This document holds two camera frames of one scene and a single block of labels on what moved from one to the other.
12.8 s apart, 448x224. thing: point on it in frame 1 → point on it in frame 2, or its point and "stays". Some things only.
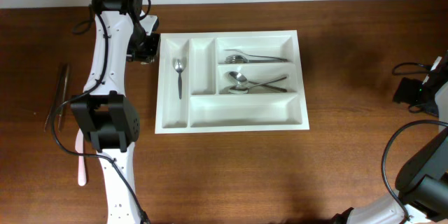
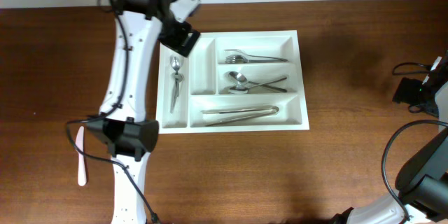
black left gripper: (148, 50) → (189, 42)
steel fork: (255, 56) stays
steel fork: (243, 59) stays
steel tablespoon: (241, 89) stays
